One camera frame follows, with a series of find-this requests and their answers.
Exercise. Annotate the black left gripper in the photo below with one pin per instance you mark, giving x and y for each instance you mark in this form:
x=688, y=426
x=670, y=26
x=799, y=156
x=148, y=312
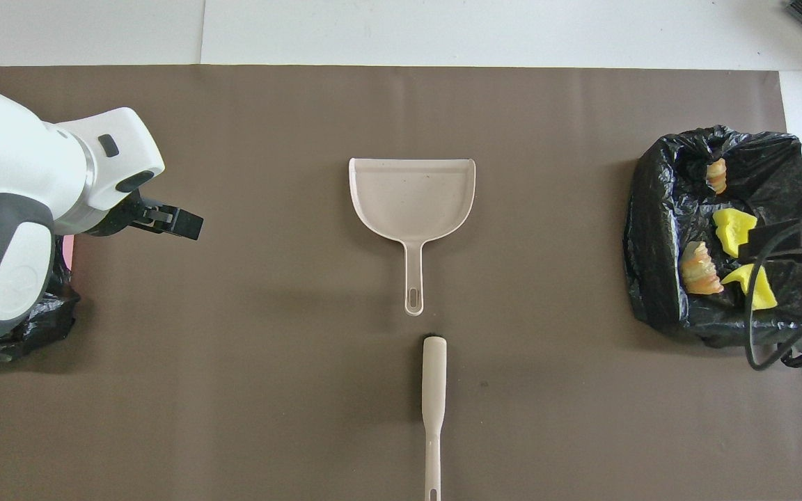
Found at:
x=129, y=214

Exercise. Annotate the yellow oblong sponge piece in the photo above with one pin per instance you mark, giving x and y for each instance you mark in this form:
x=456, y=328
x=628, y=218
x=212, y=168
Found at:
x=734, y=229

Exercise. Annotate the yellow notched sponge piece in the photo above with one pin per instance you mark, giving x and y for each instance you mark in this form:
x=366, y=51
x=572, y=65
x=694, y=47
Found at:
x=759, y=289

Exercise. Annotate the striped bread roll piece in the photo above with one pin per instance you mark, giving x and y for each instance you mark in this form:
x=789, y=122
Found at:
x=699, y=269

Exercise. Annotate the pale pink dustpan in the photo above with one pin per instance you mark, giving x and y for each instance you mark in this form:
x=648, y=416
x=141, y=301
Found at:
x=411, y=198

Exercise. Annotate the beige hand brush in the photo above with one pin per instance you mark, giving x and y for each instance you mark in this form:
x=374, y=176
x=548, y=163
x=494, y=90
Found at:
x=434, y=376

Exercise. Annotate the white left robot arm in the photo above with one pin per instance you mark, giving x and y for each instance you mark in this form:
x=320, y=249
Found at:
x=18, y=181

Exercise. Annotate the black bag lined pink bin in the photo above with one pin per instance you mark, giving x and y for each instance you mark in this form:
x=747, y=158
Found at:
x=53, y=313

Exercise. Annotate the small orange bread scrap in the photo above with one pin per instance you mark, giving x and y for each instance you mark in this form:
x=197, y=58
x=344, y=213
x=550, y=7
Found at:
x=717, y=175

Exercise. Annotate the brown table mat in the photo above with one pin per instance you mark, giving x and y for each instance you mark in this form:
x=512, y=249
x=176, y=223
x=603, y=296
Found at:
x=269, y=383

